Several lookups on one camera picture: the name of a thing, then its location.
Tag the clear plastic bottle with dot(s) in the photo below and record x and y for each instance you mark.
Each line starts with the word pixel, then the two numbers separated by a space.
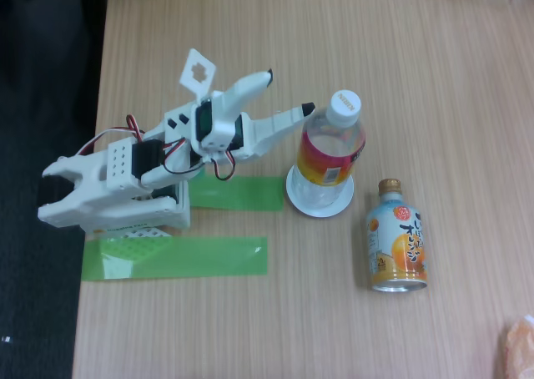
pixel 325 162

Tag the orange juice bottle can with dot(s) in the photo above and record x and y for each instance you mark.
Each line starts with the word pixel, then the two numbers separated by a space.
pixel 396 245

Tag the narrow green tape strip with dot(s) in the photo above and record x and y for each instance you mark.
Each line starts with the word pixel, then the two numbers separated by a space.
pixel 238 193

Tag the small white plate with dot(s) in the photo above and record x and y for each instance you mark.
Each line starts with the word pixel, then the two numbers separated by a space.
pixel 319 212

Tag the wide green tape strip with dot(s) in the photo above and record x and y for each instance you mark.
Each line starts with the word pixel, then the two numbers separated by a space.
pixel 187 258

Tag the orange plastic bag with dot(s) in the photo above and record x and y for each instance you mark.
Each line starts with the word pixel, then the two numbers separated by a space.
pixel 519 350

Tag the white empty camera mount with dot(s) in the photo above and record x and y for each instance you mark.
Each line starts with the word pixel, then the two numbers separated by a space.
pixel 192 87

